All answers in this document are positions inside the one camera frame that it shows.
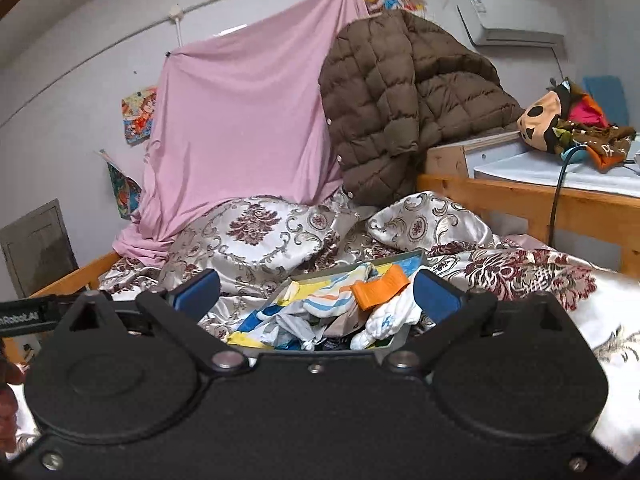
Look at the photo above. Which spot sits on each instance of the grey wall panel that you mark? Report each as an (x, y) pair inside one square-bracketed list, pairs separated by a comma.
[(35, 250)]

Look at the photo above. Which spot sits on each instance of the plush toy face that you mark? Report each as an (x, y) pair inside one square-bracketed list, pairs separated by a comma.
[(537, 120)]

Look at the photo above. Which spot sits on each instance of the plush toy with clothes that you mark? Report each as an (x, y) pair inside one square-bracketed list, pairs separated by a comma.
[(600, 145)]

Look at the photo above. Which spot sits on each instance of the teal round object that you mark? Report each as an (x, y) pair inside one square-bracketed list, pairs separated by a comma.
[(575, 155)]

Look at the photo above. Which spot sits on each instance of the orange cloth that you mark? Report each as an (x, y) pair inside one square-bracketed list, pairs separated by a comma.
[(380, 287)]

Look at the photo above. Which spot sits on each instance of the white air conditioner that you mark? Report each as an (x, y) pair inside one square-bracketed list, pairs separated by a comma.
[(510, 20)]

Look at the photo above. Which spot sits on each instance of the black cloth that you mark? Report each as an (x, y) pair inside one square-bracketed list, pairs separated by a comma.
[(335, 345)]

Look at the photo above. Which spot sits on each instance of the pink red cloth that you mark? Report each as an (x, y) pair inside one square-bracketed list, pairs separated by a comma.
[(587, 110)]

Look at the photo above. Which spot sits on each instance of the pink hanging sheet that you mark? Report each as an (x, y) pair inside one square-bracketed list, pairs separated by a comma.
[(240, 120)]

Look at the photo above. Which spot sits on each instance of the grey white cloth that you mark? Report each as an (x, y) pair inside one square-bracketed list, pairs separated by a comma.
[(295, 327)]

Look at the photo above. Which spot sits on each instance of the plywood box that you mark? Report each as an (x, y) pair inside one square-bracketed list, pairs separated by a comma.
[(445, 160)]

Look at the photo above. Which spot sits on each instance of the blue wall panel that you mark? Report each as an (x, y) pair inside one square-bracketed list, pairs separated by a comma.
[(607, 97)]

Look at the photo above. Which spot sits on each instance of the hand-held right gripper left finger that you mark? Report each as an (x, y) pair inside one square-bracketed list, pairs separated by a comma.
[(197, 290)]

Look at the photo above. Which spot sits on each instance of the white knit sock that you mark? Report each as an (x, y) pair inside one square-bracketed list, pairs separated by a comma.
[(385, 322)]

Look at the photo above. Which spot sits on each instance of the person's left hand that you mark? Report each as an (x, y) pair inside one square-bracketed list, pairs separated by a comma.
[(7, 410)]

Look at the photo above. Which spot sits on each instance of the striped sock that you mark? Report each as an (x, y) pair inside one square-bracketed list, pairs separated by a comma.
[(325, 300)]

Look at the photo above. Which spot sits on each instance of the hanging cartoon scroll poster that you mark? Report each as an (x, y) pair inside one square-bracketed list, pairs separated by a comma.
[(122, 190)]

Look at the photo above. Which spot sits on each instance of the cartoon printed box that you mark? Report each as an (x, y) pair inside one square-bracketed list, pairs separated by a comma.
[(405, 261)]

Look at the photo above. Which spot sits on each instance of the square cartoon poster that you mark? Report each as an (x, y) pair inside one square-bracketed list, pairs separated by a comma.
[(140, 115)]

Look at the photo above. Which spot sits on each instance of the white junction box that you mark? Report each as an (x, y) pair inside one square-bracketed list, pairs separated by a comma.
[(175, 12)]

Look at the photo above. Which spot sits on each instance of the brown puffer jacket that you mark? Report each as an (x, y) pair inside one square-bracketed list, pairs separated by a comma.
[(390, 110)]

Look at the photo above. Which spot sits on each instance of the pink mattress sheet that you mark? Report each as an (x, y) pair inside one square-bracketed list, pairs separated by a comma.
[(525, 242)]

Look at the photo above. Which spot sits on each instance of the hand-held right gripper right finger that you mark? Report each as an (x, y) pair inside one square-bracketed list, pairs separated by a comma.
[(440, 297)]

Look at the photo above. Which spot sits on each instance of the floral satin blanket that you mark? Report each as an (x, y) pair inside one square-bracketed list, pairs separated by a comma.
[(260, 240)]

